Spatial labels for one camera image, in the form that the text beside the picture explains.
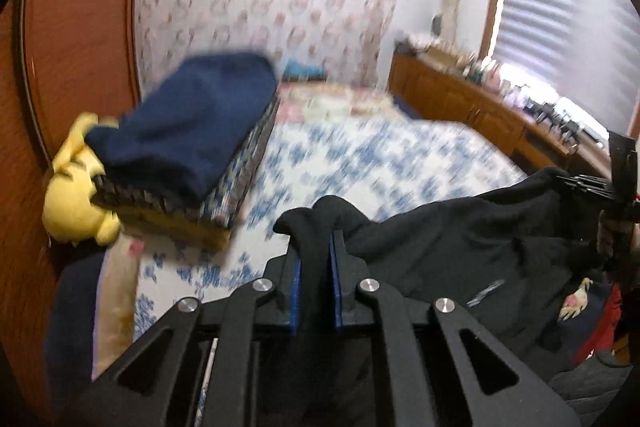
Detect patterned folded cushion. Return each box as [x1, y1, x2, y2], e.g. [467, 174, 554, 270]
[91, 96, 280, 251]

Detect blue item in box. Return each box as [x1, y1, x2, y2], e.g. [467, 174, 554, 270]
[282, 60, 326, 82]

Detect wooden sideboard cabinet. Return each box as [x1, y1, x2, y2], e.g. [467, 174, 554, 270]
[388, 52, 611, 178]

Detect blue floral white bedsheet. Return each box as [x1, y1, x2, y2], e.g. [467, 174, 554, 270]
[134, 119, 525, 336]

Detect folded navy blue garment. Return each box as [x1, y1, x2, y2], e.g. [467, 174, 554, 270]
[85, 52, 278, 206]

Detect wooden louvered wardrobe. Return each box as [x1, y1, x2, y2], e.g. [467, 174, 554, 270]
[1, 0, 140, 426]

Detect pink floral cream blanket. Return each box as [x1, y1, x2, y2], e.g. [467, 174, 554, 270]
[277, 82, 409, 124]

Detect striped window blind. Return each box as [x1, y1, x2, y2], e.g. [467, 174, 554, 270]
[489, 0, 639, 133]

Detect black garment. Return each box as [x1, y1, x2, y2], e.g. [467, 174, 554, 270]
[273, 168, 620, 380]

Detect yellow plush toy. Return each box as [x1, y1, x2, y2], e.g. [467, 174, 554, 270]
[42, 113, 120, 246]

